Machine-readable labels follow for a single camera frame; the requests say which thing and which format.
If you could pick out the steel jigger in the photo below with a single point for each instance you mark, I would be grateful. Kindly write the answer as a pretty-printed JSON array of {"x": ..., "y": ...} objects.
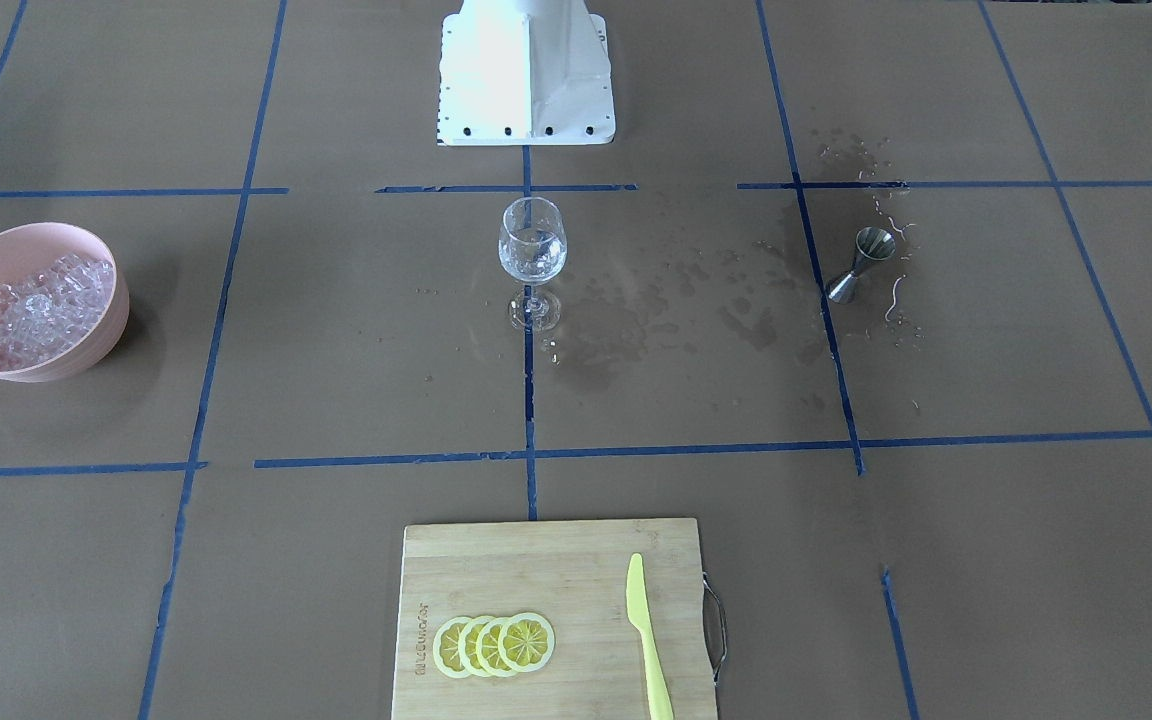
[{"x": 872, "y": 246}]

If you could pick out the clear wine glass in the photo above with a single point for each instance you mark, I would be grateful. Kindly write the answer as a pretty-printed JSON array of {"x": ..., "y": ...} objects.
[{"x": 533, "y": 248}]

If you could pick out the clear ice cubes pile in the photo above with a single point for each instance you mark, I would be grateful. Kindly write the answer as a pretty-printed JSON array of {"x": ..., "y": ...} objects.
[{"x": 49, "y": 312}]

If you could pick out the bamboo cutting board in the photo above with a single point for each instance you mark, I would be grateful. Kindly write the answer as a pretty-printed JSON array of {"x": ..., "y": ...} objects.
[{"x": 574, "y": 574}]

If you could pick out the lemon slice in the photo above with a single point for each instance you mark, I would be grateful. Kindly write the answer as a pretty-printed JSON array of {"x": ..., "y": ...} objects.
[
  {"x": 447, "y": 654},
  {"x": 468, "y": 645},
  {"x": 526, "y": 642},
  {"x": 488, "y": 649}
]

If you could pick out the yellow plastic knife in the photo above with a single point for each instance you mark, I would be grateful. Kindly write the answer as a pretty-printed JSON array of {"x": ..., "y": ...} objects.
[{"x": 638, "y": 614}]

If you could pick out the pink bowl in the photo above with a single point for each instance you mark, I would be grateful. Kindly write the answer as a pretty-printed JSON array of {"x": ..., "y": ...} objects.
[{"x": 30, "y": 248}]

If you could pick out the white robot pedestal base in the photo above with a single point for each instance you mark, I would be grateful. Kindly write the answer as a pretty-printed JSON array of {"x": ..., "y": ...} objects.
[{"x": 525, "y": 73}]

